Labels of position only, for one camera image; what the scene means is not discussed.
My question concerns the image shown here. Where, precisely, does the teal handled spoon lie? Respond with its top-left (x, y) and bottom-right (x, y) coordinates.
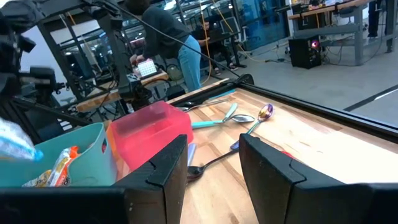
top-left (190, 113), bottom-right (256, 130)

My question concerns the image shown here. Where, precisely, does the black computer tower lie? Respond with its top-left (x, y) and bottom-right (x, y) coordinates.
top-left (288, 35), bottom-right (323, 70)

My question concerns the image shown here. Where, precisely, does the pink plastic tray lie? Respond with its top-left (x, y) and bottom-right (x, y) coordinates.
top-left (109, 100), bottom-right (194, 172)

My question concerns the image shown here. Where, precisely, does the iridescent spoon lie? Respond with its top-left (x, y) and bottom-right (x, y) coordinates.
top-left (229, 103), bottom-right (275, 151)

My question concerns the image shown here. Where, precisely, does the neighbouring wooden table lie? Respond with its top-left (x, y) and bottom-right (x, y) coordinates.
top-left (76, 71), bottom-right (170, 113)

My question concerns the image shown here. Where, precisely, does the lilac handled spoon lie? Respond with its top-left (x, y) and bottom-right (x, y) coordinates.
top-left (187, 142), bottom-right (198, 167)

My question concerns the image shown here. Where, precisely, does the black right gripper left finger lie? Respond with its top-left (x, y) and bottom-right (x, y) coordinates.
top-left (113, 134), bottom-right (189, 224)

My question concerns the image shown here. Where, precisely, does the person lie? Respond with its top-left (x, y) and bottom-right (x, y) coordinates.
top-left (192, 15), bottom-right (240, 75)
top-left (124, 0), bottom-right (203, 93)

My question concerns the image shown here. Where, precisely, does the white grid box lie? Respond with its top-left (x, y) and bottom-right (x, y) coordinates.
top-left (136, 58), bottom-right (158, 78)

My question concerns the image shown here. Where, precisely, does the silver metal spoon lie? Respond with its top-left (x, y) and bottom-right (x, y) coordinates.
top-left (173, 98), bottom-right (230, 113)

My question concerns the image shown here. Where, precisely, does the teal plastic bin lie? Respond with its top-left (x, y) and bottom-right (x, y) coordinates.
top-left (0, 122), bottom-right (118, 188)

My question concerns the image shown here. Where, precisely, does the teal flat stick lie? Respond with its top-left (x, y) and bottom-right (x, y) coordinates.
top-left (207, 88), bottom-right (238, 101)

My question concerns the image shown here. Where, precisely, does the black neighbouring rig frame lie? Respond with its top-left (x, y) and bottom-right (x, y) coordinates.
top-left (35, 0), bottom-right (147, 106)

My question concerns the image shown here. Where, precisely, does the yellow hanging cable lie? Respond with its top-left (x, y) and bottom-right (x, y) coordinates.
top-left (198, 0), bottom-right (213, 85)

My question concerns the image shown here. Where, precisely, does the grey wooden-top workbench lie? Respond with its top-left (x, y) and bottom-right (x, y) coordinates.
top-left (287, 0), bottom-right (398, 67)

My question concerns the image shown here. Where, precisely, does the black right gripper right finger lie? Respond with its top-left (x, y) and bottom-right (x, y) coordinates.
top-left (238, 133), bottom-right (374, 224)

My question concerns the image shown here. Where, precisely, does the orange plastic tray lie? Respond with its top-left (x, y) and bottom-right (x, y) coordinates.
top-left (104, 120), bottom-right (131, 181)

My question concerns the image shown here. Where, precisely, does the clear yellow-edged snack packet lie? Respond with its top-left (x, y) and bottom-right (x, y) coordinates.
top-left (22, 169), bottom-right (52, 188)

